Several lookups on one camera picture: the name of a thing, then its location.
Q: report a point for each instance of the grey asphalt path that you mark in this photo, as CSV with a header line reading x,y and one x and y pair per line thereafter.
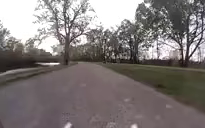
x,y
86,96

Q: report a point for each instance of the large bare tree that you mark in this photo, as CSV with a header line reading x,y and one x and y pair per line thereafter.
x,y
67,50

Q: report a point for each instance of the row of trees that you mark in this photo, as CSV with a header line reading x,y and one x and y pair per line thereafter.
x,y
156,40

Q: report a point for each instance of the green grass field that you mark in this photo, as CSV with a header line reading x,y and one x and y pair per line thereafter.
x,y
170,78

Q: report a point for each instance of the robot's own part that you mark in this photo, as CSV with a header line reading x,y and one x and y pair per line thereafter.
x,y
134,126
67,125

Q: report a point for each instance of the grass verge strip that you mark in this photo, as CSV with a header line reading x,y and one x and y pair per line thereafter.
x,y
20,74

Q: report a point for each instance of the water surface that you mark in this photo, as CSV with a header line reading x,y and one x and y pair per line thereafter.
x,y
10,71

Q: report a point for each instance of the dark bushes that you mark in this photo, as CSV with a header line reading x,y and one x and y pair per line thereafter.
x,y
6,58

